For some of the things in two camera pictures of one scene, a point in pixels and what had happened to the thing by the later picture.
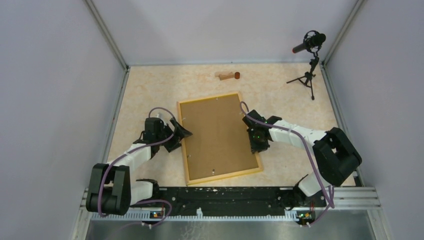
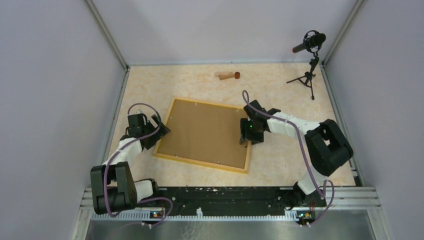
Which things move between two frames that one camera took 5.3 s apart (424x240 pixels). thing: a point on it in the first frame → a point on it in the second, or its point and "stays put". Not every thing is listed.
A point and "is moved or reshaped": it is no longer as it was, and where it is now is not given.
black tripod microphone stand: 306,79 stays put
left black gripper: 181,133 → 162,131
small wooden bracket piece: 223,77 stays put
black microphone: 312,41 stays put
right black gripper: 255,147 → 244,134
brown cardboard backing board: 220,144 is moved or reshaped
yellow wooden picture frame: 219,148 is moved or reshaped
